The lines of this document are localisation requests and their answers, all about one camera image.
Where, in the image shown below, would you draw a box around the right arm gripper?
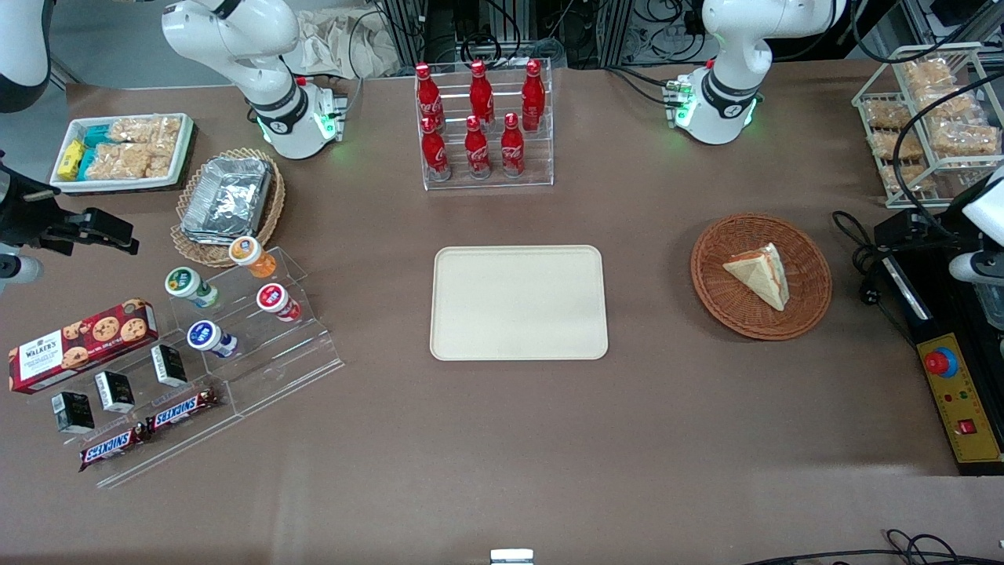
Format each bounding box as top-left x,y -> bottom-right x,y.
0,153 -> 140,256

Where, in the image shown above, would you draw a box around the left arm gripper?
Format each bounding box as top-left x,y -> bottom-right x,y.
875,166 -> 1004,252

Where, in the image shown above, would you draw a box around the triangle sandwich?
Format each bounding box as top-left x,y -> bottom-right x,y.
722,242 -> 791,312

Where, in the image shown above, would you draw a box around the white rectangular snack tray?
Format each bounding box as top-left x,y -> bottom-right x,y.
49,112 -> 197,194

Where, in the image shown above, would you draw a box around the brown round wicker basket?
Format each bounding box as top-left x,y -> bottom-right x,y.
690,213 -> 833,341

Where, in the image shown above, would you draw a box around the light tan wicker basket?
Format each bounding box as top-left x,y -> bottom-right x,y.
170,148 -> 286,268

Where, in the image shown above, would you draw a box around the beige plastic serving tray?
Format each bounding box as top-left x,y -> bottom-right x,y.
430,245 -> 609,362

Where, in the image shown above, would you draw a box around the rice cracker snack pack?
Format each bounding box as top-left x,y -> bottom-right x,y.
926,89 -> 978,126
107,115 -> 183,147
882,161 -> 936,194
929,122 -> 1002,159
902,59 -> 955,92
85,141 -> 176,181
863,97 -> 903,131
871,129 -> 923,162

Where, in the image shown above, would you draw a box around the clear plastic container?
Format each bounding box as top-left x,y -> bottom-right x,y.
973,279 -> 1004,330

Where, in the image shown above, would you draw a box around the red Walkers cookie box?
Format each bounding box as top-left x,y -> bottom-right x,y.
8,298 -> 159,395

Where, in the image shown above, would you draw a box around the green gum jar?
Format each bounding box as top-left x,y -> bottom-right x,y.
165,267 -> 220,309

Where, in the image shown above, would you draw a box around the red emergency stop button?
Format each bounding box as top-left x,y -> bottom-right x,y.
923,345 -> 959,380

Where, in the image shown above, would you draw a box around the silver foil food container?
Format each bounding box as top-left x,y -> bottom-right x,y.
180,157 -> 274,242

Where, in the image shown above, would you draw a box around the small black carton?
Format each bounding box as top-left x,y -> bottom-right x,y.
151,344 -> 188,388
51,391 -> 96,435
94,370 -> 136,414

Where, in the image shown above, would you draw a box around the blue gum jar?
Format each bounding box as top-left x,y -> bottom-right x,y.
187,320 -> 238,359

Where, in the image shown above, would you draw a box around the orange gum jar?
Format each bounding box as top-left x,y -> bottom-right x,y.
228,236 -> 278,279

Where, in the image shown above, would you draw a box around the yellow control box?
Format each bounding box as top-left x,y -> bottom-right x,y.
916,334 -> 1004,465

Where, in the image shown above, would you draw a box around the red gum jar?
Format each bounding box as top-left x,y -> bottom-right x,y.
256,283 -> 302,323

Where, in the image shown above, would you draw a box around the Snickers chocolate bar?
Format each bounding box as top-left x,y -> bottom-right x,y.
145,387 -> 220,434
78,424 -> 150,472

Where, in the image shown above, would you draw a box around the clear acrylic stepped stand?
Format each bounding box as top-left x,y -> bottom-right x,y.
167,246 -> 346,418
27,337 -> 244,489

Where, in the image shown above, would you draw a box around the crumpled beige cloth bag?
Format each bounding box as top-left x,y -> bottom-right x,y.
282,8 -> 401,79

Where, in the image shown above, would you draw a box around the red cola bottle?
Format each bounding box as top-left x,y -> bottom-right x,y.
500,112 -> 526,179
521,59 -> 547,133
420,116 -> 453,183
464,115 -> 492,181
414,63 -> 446,130
468,60 -> 496,126

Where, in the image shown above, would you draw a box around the clear acrylic bottle rack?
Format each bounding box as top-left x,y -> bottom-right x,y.
414,56 -> 555,191

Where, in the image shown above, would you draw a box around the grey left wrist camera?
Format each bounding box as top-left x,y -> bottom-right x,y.
949,251 -> 1004,285

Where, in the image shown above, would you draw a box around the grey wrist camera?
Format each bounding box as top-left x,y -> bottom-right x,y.
949,251 -> 1004,285
0,255 -> 42,285

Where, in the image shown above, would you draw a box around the white wire shelf rack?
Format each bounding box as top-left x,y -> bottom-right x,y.
852,42 -> 1004,210

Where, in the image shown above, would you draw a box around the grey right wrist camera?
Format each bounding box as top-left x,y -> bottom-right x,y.
0,255 -> 42,285

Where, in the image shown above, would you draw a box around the black coiled power cable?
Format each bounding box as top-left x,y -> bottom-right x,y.
831,210 -> 893,308

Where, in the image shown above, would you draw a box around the black cable on table edge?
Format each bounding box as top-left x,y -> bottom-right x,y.
741,530 -> 1004,565

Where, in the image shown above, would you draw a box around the black arm base cables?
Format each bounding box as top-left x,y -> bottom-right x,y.
604,65 -> 683,107

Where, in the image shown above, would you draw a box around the aluminium profile equipment frame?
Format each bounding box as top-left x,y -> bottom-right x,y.
376,0 -> 707,70

